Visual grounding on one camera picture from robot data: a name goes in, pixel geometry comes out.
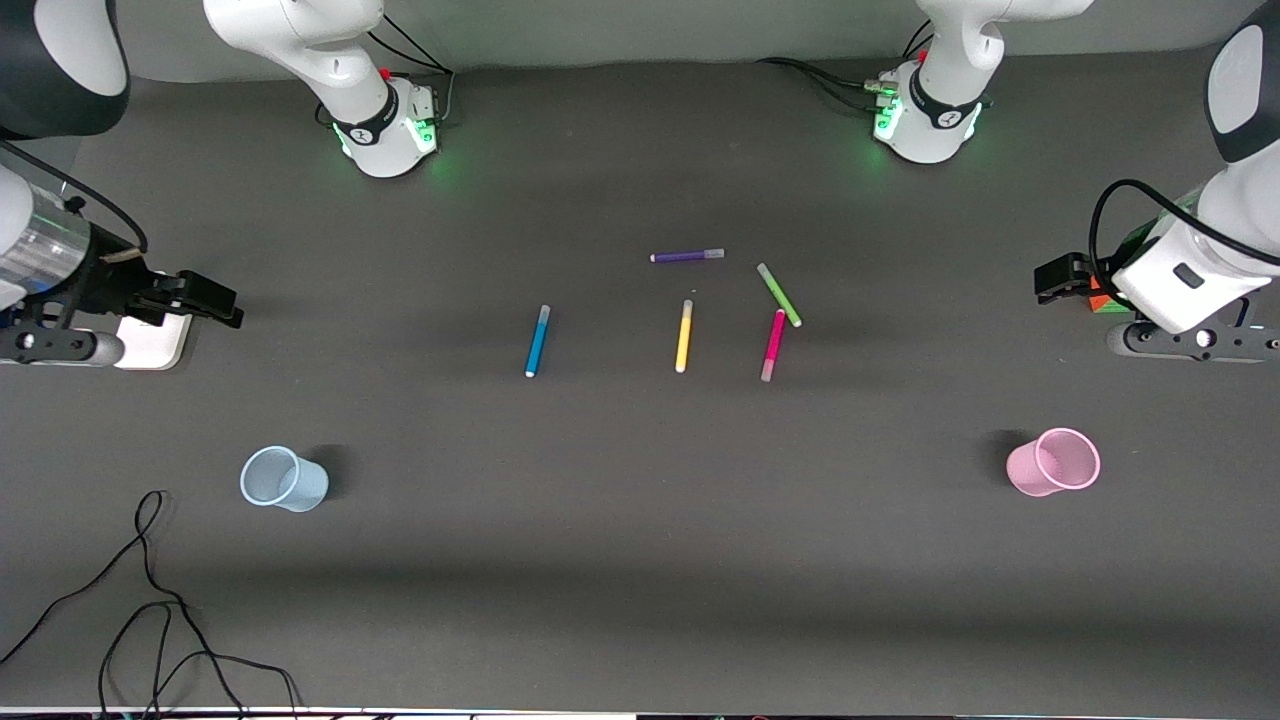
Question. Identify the green marker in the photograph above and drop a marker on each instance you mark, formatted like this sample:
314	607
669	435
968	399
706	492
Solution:
779	295

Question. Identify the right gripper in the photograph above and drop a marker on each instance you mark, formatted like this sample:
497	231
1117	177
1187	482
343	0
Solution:
112	283

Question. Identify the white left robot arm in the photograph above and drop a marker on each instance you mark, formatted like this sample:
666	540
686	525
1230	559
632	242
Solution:
950	40

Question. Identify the Rubik's cube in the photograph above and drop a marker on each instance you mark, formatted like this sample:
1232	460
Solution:
1105	303

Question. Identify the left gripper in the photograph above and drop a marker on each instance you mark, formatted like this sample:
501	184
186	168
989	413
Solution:
1072	274

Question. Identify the purple marker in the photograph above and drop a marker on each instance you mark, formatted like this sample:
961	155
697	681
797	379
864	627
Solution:
685	256

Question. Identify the yellow marker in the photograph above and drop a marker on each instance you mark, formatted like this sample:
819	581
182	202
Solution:
684	335

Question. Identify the pink marker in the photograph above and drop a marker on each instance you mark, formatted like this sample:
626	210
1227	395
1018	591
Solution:
773	345

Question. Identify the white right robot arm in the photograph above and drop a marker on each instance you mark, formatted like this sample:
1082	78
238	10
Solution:
300	30

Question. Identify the pink cup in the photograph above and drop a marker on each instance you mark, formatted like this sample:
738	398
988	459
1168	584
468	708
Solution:
1050	465

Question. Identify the light blue cup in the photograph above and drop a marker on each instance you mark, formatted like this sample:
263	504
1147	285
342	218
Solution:
270	480

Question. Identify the white stand with flat base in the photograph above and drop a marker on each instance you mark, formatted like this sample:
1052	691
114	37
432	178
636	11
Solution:
155	345

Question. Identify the blue marker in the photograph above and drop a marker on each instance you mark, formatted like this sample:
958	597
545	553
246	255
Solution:
537	345

